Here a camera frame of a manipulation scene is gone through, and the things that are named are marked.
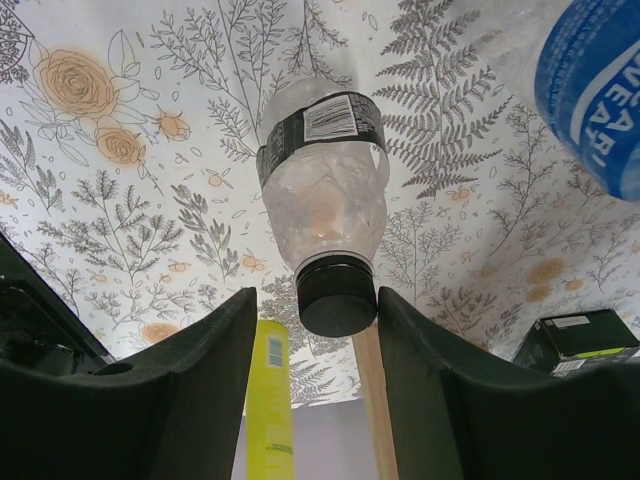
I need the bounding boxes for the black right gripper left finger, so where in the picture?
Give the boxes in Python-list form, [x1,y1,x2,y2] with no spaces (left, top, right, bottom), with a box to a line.
[1,288,257,479]

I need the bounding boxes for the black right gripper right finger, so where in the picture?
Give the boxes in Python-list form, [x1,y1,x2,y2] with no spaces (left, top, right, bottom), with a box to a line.
[378,287,639,479]

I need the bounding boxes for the black bottle cap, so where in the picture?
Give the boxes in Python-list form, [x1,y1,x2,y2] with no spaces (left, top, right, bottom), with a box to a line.
[295,252,377,338]

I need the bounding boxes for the clear dark-label bottle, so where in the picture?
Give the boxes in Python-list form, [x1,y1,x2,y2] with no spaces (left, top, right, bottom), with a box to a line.
[256,77,390,272]

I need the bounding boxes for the blue-label Pocari bottle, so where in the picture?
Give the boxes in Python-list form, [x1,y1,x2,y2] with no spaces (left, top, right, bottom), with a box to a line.
[478,0,639,202]

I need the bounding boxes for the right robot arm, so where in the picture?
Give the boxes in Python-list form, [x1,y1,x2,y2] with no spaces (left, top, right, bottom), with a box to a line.
[1,241,639,479]

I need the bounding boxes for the yellow bottle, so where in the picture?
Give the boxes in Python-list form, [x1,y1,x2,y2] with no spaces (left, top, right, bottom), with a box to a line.
[245,319,295,480]

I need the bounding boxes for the wooden shelf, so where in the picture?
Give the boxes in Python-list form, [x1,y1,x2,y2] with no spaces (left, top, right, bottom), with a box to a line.
[352,325,399,480]

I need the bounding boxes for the yellow green box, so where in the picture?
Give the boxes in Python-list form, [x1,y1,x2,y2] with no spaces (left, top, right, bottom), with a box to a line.
[512,309,639,377]

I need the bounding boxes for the floral table mat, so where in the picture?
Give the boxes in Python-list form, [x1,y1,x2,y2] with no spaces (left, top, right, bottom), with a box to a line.
[1,1,639,407]

